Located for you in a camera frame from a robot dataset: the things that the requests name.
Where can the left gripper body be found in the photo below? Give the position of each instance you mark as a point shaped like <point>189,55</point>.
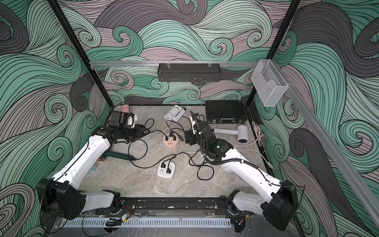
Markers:
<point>130,134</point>

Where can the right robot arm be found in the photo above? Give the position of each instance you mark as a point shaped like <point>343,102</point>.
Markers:
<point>266,186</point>

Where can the black case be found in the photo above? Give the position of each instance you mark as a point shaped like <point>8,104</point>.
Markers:
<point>225,112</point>

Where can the pink hair dryer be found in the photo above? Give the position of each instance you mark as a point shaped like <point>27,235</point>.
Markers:
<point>125,108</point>

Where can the white hair dryer right back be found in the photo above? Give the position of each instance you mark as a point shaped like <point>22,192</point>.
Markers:
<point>241,132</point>

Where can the small clear bottle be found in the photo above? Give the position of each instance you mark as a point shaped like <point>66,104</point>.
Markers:
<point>94,167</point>

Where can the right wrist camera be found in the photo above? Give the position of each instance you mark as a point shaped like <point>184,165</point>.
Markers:
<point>195,123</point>

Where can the clear mesh wall holder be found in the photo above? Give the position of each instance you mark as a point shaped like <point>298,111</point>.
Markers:
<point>269,82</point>

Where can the white folded hair dryer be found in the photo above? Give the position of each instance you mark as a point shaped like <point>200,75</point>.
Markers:
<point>175,113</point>

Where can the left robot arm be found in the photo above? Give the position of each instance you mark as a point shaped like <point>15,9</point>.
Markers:
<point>60,196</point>

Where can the pink round power strip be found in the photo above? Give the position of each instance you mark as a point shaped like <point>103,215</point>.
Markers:
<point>171,140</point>

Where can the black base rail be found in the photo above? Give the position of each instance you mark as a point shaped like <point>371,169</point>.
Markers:
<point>232,205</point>

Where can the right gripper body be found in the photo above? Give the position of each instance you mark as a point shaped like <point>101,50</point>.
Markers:
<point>194,139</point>

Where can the white square power strip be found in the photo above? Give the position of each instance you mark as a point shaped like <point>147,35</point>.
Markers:
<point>166,169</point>

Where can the black wall shelf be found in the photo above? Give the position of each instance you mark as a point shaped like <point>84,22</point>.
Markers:
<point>189,72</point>

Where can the white slotted cable duct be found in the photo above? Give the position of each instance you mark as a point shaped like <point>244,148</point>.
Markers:
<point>154,223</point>

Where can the dark green hair dryer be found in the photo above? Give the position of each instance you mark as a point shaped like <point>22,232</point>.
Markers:
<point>117,155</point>

